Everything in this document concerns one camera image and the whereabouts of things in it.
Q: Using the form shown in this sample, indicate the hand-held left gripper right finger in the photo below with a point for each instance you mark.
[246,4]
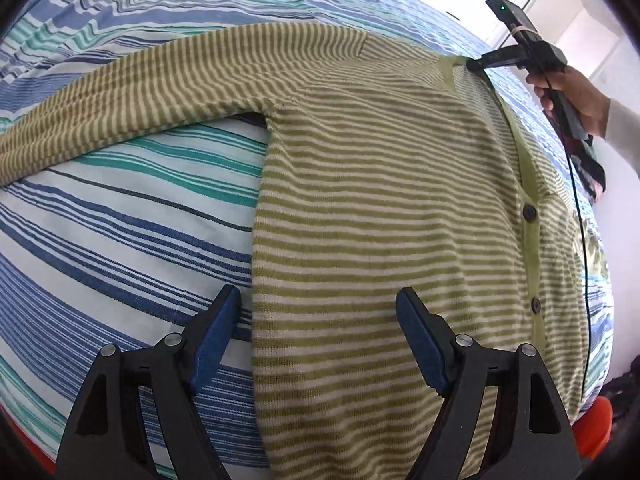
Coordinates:
[422,342]

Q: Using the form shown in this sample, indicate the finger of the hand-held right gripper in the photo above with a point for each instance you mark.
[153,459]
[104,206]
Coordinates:
[492,60]

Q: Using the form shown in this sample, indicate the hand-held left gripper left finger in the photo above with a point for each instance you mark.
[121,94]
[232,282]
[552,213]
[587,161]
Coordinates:
[215,332]

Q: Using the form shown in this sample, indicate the green striped cardigan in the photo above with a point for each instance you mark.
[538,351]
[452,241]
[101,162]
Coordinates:
[380,210]

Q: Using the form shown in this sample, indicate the person's right hand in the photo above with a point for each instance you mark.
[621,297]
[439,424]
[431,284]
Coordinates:
[585,105]

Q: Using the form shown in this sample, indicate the blue green striped bed sheet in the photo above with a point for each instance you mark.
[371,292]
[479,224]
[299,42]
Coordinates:
[125,220]

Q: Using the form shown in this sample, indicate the orange red plastic object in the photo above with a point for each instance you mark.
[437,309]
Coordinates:
[595,430]

